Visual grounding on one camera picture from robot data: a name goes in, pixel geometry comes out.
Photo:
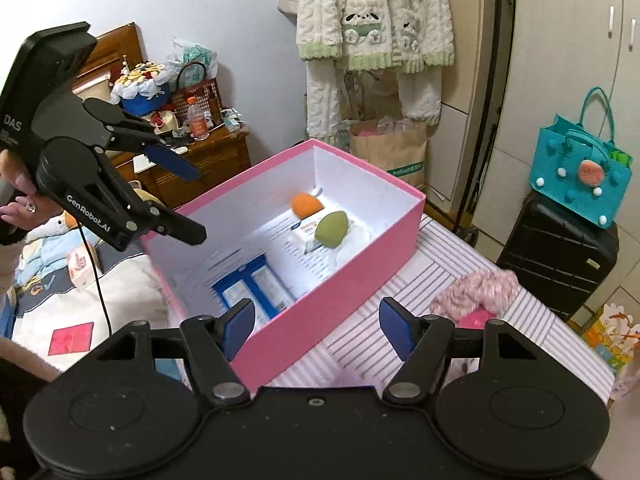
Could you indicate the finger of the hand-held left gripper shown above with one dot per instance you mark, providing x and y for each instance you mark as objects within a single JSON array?
[
  {"x": 172, "y": 162},
  {"x": 170, "y": 222}
]

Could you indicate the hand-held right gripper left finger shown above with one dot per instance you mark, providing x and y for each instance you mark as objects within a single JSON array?
[{"x": 239, "y": 327}]

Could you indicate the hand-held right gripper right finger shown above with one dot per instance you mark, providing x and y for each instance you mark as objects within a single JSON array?
[{"x": 397, "y": 330}]

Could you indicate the blue wet wipes pack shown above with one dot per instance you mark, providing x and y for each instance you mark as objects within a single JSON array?
[{"x": 250, "y": 290}]

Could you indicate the pink cardboard box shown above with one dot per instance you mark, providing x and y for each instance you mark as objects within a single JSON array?
[{"x": 350, "y": 280}]

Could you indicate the magenta fluffy cloth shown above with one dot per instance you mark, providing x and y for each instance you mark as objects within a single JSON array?
[{"x": 477, "y": 319}]

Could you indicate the pink floral knit hat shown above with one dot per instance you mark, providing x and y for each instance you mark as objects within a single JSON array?
[{"x": 480, "y": 287}]

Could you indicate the white tissue pack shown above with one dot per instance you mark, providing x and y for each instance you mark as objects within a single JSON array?
[{"x": 305, "y": 235}]

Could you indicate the green sponge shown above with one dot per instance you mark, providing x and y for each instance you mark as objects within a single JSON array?
[{"x": 330, "y": 230}]

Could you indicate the orange sponge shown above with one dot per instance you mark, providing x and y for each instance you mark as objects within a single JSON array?
[{"x": 306, "y": 205}]

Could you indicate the person's left hand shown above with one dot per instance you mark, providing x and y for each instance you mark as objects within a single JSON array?
[{"x": 20, "y": 217}]

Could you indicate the striped tablecloth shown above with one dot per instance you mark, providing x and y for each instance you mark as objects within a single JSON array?
[{"x": 400, "y": 290}]

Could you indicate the wooden nightstand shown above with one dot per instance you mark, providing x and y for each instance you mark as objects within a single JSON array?
[{"x": 215, "y": 160}]

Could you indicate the orange drink bottle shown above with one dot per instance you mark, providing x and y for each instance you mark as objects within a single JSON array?
[{"x": 198, "y": 122}]

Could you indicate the printed bedding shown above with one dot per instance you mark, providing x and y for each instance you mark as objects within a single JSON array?
[{"x": 135, "y": 300}]

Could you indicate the wooden headboard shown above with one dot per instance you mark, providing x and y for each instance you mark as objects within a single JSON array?
[{"x": 115, "y": 52}]

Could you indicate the small tissue packet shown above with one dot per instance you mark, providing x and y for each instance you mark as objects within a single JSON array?
[{"x": 82, "y": 265}]

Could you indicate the plastic bag of packets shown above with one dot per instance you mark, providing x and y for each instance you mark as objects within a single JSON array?
[{"x": 195, "y": 55}]

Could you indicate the red card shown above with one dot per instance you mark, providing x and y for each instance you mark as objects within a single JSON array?
[{"x": 71, "y": 338}]

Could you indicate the white fluffy pajama pants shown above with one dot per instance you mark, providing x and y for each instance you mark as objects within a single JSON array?
[{"x": 325, "y": 100}]

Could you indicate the black suitcase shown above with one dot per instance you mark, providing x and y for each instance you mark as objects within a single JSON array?
[{"x": 550, "y": 260}]

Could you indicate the brown paper bag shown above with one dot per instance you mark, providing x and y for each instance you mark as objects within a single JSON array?
[{"x": 390, "y": 155}]

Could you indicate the colourful gift bag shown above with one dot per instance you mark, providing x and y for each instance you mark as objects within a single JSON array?
[{"x": 612, "y": 335}]

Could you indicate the teal tote bag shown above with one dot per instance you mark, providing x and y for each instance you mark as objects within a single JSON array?
[{"x": 575, "y": 185}]

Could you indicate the white fluffy pajama jacket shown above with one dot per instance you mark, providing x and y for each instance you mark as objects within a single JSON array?
[{"x": 370, "y": 10}]

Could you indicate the black clothes rack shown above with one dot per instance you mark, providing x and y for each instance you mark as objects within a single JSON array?
[{"x": 495, "y": 85}]

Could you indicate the beige wardrobe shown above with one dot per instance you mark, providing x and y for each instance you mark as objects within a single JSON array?
[{"x": 470, "y": 60}]

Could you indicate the grey wardrobe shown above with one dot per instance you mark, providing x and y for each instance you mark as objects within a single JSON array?
[{"x": 565, "y": 35}]

